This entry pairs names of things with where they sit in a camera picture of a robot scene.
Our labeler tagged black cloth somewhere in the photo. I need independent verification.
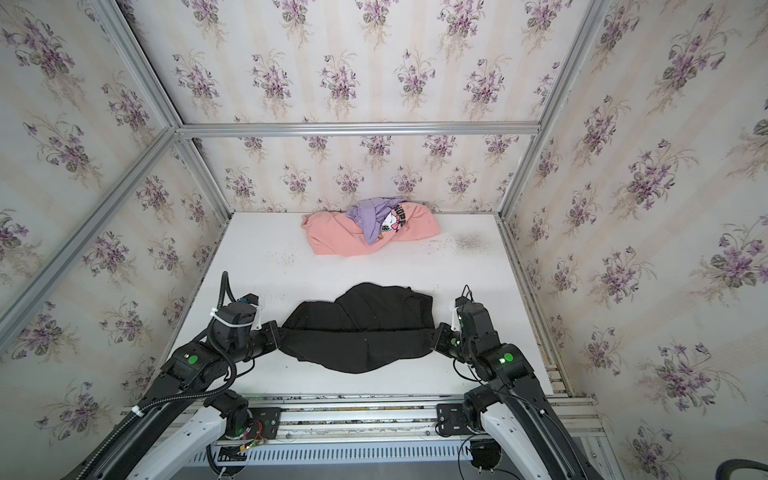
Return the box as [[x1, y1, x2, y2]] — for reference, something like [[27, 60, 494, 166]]
[[279, 282, 435, 374]]

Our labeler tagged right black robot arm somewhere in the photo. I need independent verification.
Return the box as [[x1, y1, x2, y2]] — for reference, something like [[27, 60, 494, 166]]
[[433, 296, 602, 479]]

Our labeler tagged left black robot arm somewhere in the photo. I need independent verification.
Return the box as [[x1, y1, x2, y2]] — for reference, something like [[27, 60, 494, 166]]
[[65, 294, 279, 479]]

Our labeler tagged pink cloth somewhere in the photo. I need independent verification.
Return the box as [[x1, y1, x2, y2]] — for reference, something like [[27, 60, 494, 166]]
[[301, 202, 441, 257]]

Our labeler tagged purple cloth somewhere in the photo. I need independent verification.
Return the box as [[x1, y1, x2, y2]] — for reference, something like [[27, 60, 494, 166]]
[[346, 197, 406, 245]]

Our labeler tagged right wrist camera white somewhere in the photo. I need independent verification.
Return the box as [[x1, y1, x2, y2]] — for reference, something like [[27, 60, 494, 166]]
[[449, 293, 473, 331]]

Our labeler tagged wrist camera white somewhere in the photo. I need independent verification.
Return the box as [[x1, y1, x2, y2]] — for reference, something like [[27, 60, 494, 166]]
[[237, 293, 263, 330], [449, 293, 473, 331]]

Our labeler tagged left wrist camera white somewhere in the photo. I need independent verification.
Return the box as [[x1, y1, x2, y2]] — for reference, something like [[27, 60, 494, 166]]
[[237, 293, 263, 330]]

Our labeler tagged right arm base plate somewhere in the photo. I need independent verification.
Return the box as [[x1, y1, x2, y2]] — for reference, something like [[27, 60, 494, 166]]
[[435, 403, 484, 438]]

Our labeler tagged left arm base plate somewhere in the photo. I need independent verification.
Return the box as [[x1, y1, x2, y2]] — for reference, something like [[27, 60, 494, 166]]
[[219, 407, 283, 443]]

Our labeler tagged black corrugated cable hose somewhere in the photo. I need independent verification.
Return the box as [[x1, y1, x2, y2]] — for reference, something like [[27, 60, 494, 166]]
[[89, 335, 238, 469]]

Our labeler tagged white slotted cable duct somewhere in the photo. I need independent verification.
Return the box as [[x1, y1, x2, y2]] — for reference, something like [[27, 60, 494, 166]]
[[213, 440, 472, 467]]

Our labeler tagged aluminium mounting rail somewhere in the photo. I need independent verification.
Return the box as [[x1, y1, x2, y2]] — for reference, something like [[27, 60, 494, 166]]
[[104, 392, 607, 448]]

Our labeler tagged horizontal aluminium frame bar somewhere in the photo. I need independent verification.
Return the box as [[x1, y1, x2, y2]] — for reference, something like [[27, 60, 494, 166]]
[[176, 121, 541, 139]]

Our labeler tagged left aluminium frame bar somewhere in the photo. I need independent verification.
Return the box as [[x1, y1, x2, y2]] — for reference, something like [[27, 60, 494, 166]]
[[1, 128, 176, 353]]

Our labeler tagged right aluminium frame bar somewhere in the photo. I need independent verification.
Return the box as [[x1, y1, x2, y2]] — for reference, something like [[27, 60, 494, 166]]
[[498, 0, 612, 220]]

